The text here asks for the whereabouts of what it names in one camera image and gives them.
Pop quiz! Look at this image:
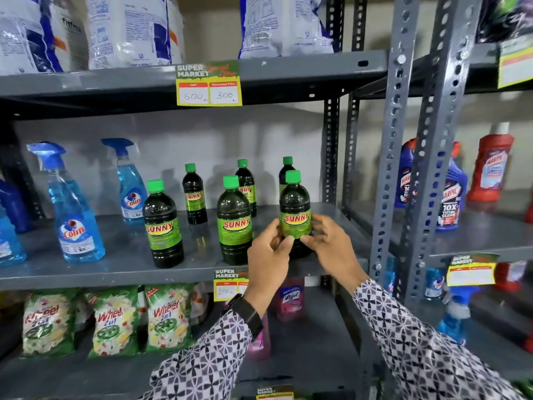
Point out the person's right hand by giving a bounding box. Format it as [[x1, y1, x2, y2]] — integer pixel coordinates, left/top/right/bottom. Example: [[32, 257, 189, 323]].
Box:
[[300, 214, 370, 294]]

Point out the person's left hand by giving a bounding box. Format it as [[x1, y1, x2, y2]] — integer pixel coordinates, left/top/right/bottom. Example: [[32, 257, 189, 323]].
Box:
[[243, 218, 295, 307]]

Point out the large dark green-capped bottle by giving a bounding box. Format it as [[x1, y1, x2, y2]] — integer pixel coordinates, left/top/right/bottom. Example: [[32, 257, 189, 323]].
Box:
[[279, 170, 313, 259], [142, 179, 185, 269], [217, 175, 254, 266]]

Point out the person's left forearm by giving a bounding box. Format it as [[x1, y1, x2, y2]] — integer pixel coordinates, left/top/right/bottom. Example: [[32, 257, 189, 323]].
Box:
[[139, 306, 255, 400]]

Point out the person's right forearm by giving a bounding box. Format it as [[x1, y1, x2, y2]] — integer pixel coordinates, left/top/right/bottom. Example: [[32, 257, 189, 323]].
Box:
[[353, 280, 526, 400]]

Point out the pink floor cleaner bottle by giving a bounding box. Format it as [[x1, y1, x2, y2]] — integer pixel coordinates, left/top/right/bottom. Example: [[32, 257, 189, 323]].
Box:
[[246, 312, 271, 361], [274, 277, 306, 322]]

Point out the yellow green shelf price tag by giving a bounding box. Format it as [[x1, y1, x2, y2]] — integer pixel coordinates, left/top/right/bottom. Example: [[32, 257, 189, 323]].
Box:
[[256, 385, 295, 400], [213, 268, 250, 303], [446, 252, 501, 287], [175, 61, 243, 107], [497, 34, 533, 89]]

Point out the small dark green-capped bottle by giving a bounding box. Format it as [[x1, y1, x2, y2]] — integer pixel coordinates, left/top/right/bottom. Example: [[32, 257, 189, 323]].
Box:
[[278, 156, 296, 193], [182, 163, 208, 225], [235, 159, 258, 218]]

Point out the black wristwatch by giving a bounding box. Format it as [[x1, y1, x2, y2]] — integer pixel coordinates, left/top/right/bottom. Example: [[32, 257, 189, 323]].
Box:
[[221, 293, 264, 340]]

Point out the blue toilet cleaner bottle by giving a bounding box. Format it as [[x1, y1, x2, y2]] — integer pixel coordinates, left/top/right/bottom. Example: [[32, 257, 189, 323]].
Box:
[[394, 138, 417, 209], [436, 141, 469, 233]]

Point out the grey slotted metal shelving rack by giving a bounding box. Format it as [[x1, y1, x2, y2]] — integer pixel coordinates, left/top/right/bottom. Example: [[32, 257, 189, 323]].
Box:
[[341, 0, 533, 400], [0, 0, 418, 400]]

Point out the white detergent powder bag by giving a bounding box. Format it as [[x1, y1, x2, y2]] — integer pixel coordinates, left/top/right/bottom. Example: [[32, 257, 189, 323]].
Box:
[[166, 0, 186, 65], [85, 0, 172, 71], [0, 0, 64, 76], [49, 0, 90, 72], [238, 0, 335, 60]]

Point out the dark blue bottle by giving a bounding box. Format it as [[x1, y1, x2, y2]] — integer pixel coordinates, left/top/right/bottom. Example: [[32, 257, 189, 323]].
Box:
[[0, 178, 32, 234]]

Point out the dark glossy packet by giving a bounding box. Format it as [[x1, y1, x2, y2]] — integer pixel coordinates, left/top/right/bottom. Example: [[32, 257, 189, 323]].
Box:
[[476, 0, 533, 44]]

